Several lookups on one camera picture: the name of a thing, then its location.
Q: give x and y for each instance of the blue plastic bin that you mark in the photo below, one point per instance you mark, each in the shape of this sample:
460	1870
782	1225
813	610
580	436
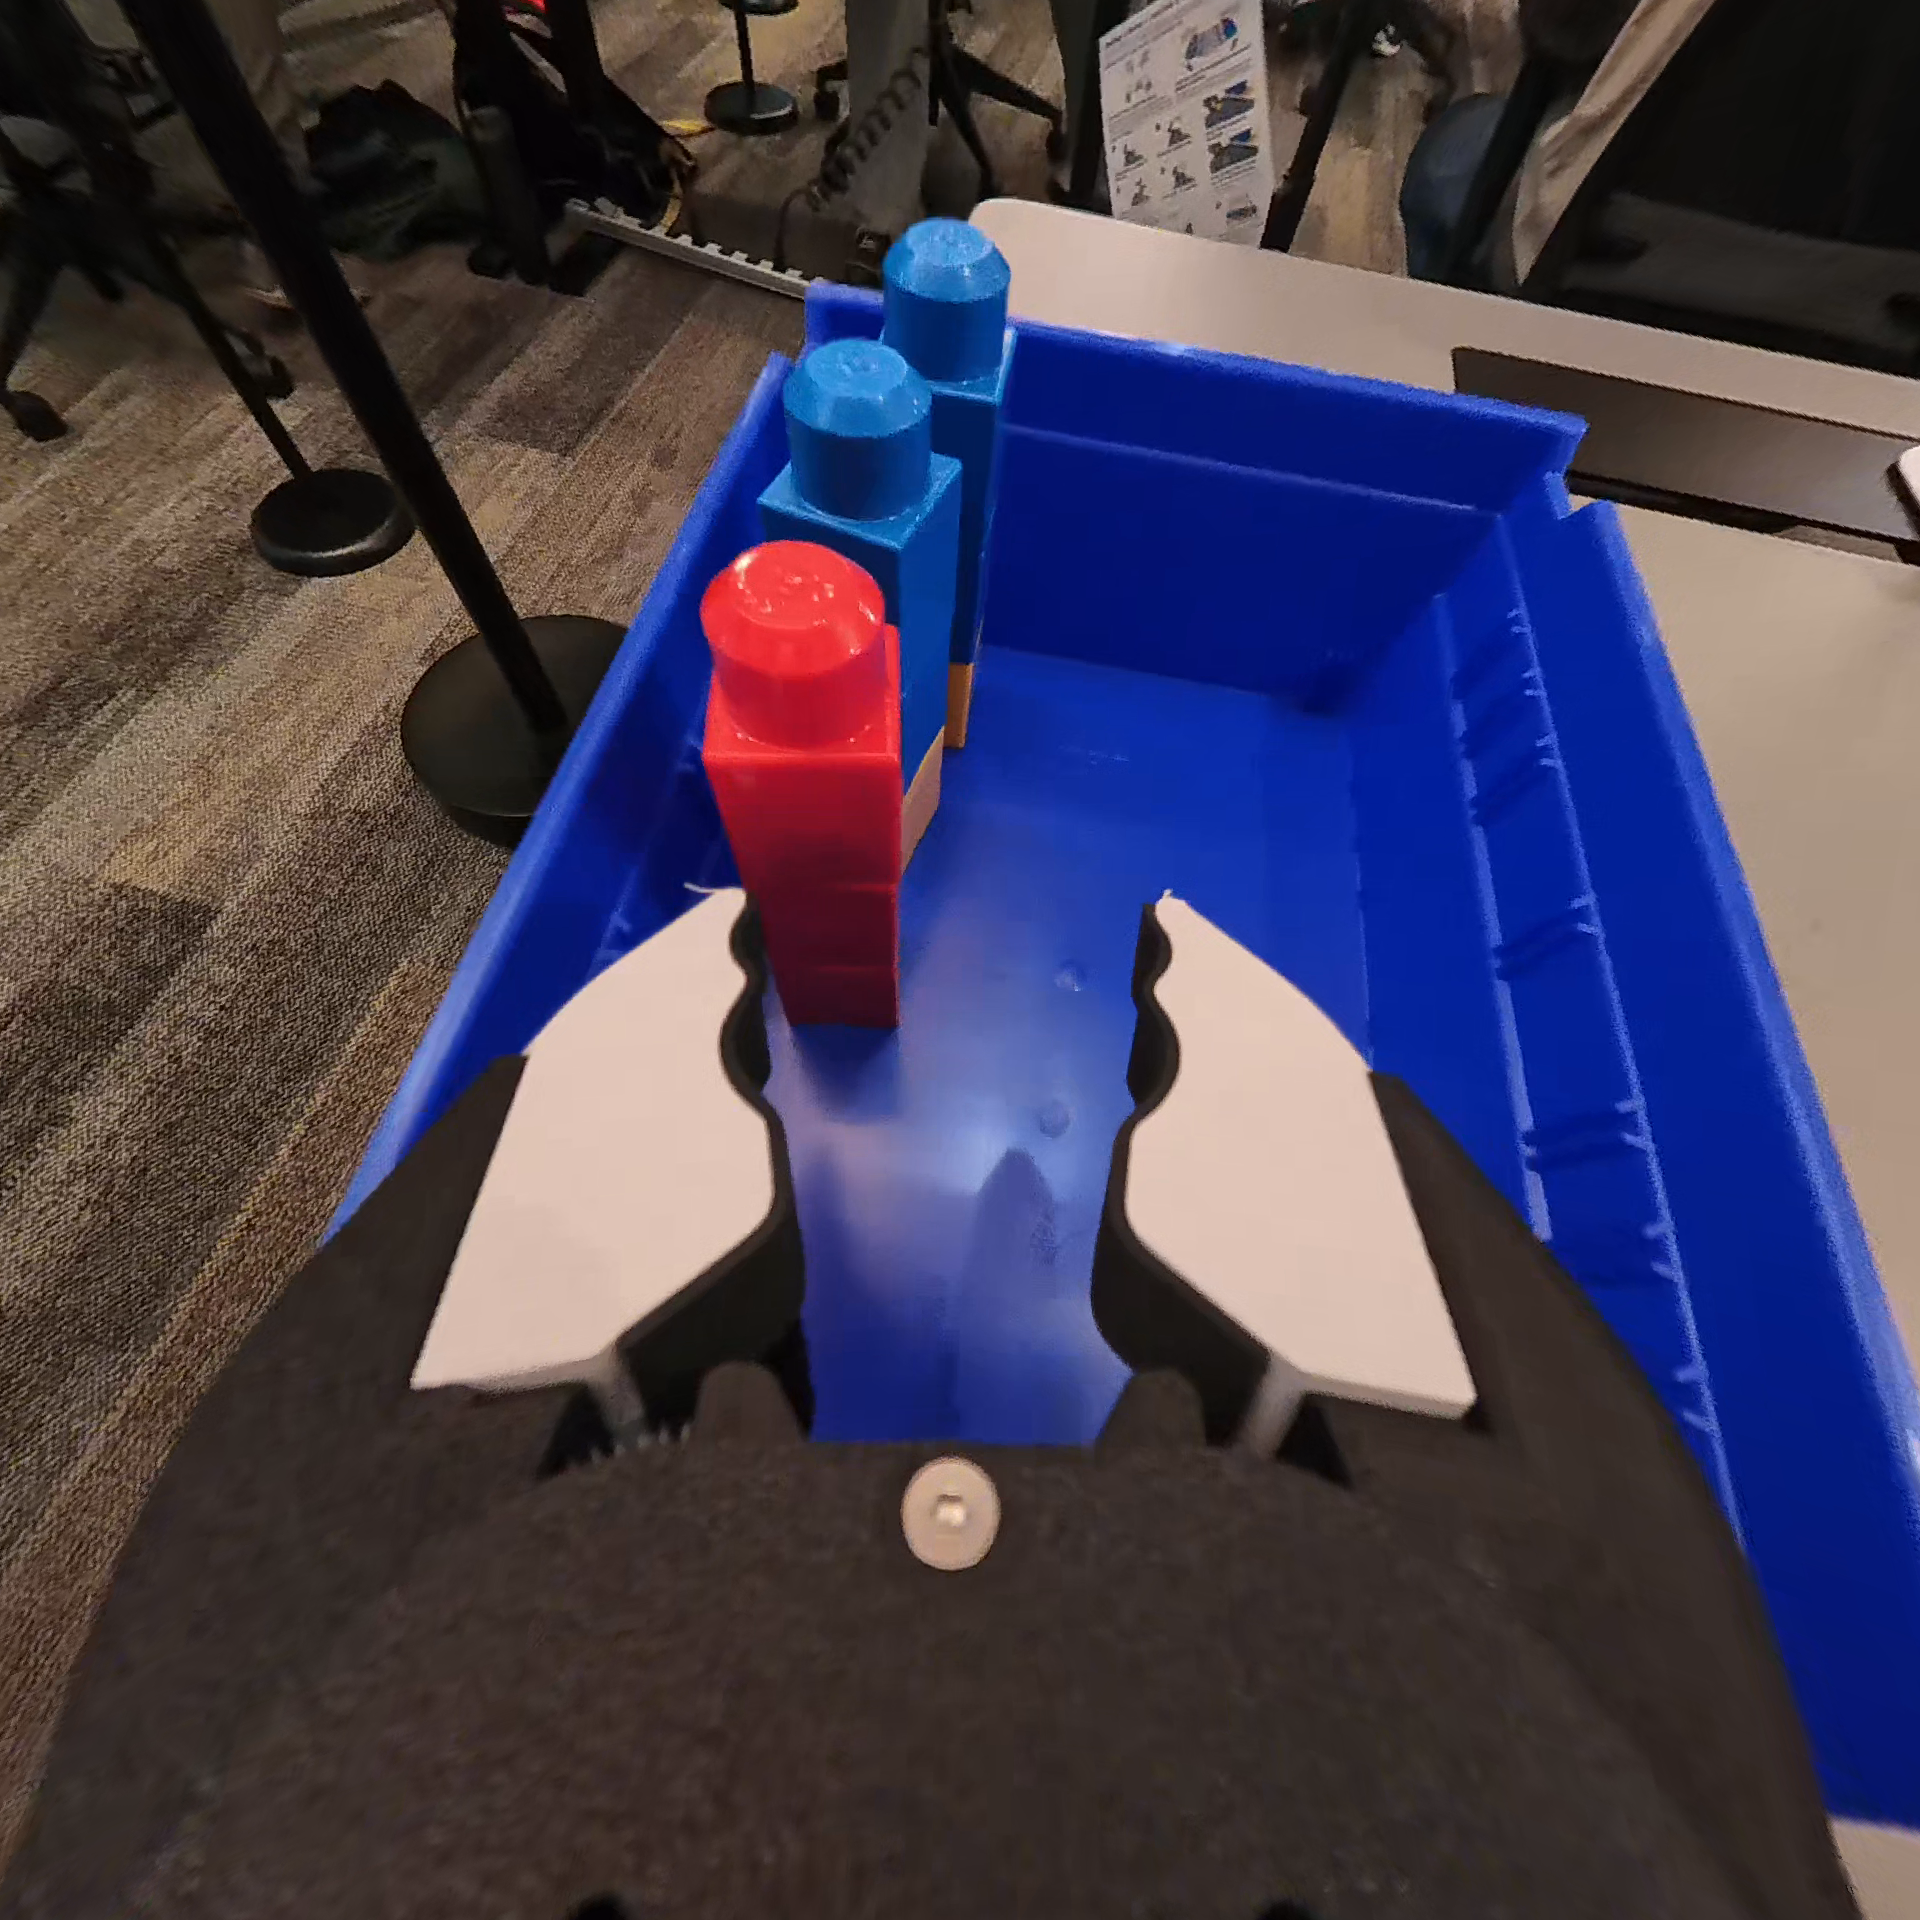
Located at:
1426	831

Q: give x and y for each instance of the white document holder stand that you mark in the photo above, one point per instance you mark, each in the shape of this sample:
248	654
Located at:
1905	488

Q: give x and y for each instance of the black tripod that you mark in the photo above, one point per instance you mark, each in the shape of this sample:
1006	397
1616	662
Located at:
1315	101

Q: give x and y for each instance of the grey floor rail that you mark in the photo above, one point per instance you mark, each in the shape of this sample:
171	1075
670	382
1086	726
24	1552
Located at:
690	248

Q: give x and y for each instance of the printed instruction flyer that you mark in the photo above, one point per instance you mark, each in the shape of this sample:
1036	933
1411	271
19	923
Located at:
1191	119

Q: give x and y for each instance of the cluster of block towers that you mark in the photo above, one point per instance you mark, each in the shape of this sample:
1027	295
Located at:
813	781

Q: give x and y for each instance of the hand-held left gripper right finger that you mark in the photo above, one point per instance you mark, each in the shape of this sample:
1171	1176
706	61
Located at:
1284	1212

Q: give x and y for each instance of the black office chair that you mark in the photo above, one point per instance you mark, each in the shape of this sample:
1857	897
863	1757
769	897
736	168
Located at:
1727	223

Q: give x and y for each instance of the black backpack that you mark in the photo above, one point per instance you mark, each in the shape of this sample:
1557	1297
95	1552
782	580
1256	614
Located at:
390	168

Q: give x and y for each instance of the black stand pole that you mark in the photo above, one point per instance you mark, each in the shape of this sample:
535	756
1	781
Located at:
331	518
367	404

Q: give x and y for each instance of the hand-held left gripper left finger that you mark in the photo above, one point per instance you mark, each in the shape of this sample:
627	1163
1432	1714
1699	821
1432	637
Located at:
603	1198

